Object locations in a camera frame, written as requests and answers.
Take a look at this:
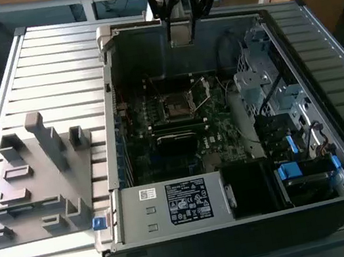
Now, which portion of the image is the CPU with silver top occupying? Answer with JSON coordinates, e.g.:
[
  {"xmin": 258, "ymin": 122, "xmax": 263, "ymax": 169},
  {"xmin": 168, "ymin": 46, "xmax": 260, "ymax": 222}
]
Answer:
[{"xmin": 169, "ymin": 21, "xmax": 194, "ymax": 49}]

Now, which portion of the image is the metal wire locking lever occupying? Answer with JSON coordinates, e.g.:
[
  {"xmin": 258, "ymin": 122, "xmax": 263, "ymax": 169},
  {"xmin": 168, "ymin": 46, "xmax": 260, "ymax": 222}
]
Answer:
[{"xmin": 146, "ymin": 74, "xmax": 165, "ymax": 103}]

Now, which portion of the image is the CPU socket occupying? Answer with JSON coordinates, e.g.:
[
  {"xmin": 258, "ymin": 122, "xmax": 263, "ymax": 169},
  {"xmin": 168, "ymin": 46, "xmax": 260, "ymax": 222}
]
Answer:
[{"xmin": 159, "ymin": 88, "xmax": 202, "ymax": 125}]

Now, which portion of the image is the silver metal drive cage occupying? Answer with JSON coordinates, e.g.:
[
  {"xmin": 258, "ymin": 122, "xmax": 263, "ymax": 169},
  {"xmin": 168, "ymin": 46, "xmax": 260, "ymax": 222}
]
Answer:
[{"xmin": 224, "ymin": 18, "xmax": 319, "ymax": 143}]

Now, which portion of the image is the green motherboard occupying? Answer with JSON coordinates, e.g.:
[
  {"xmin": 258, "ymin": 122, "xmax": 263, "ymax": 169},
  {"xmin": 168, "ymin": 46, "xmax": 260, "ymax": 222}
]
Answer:
[{"xmin": 109, "ymin": 58, "xmax": 268, "ymax": 189}]

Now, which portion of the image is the black disk bay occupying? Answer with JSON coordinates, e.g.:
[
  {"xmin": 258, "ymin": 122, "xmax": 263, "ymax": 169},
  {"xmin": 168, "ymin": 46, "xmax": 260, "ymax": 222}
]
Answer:
[{"xmin": 251, "ymin": 108, "xmax": 307, "ymax": 163}]

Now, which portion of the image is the graphics card with black cooler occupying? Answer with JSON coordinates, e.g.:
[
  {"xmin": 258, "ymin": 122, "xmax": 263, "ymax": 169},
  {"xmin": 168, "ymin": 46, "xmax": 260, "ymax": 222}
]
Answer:
[{"xmin": 155, "ymin": 129, "xmax": 203, "ymax": 167}]

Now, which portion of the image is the finned chipset heat sink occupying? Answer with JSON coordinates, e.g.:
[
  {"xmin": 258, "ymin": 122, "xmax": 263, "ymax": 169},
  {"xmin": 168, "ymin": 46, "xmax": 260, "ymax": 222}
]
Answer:
[{"xmin": 202, "ymin": 151, "xmax": 224, "ymax": 170}]

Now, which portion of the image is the hard disk in blue carrier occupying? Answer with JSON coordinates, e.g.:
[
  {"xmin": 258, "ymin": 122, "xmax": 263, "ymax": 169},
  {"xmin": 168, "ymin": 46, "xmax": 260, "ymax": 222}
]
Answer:
[{"xmin": 273, "ymin": 151, "xmax": 344, "ymax": 210}]

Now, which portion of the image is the silver power supply unit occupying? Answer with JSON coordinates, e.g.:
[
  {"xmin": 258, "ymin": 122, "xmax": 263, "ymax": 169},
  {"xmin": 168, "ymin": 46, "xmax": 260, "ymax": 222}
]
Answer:
[{"xmin": 102, "ymin": 169, "xmax": 237, "ymax": 246}]

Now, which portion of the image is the grey parts rack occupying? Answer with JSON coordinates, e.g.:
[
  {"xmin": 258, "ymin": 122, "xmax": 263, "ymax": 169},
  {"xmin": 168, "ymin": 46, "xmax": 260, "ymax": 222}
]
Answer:
[{"xmin": 0, "ymin": 102, "xmax": 109, "ymax": 249}]

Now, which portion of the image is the blue case latch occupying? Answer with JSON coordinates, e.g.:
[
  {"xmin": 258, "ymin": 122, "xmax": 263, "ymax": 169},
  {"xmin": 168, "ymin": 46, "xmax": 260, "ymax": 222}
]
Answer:
[{"xmin": 91, "ymin": 215, "xmax": 108, "ymax": 233}]

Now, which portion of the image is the black PC case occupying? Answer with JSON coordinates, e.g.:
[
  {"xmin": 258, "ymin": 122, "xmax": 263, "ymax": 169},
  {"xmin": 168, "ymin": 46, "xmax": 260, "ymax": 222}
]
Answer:
[{"xmin": 57, "ymin": 0, "xmax": 344, "ymax": 257}]

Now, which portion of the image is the grey case release handle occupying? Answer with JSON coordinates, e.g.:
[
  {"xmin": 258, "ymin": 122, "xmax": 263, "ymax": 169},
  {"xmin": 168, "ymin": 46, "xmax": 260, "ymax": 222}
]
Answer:
[{"xmin": 93, "ymin": 25, "xmax": 118, "ymax": 63}]

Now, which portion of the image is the blue disk carrier handle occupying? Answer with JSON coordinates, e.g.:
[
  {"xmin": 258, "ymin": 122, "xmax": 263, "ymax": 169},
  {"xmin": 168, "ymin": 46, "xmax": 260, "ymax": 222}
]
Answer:
[{"xmin": 282, "ymin": 134, "xmax": 299, "ymax": 156}]

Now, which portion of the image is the orange yellow wire bundle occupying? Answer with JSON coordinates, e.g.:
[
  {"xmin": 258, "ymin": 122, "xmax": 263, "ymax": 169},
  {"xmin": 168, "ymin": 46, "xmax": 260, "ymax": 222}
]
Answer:
[{"xmin": 312, "ymin": 136, "xmax": 336, "ymax": 161}]

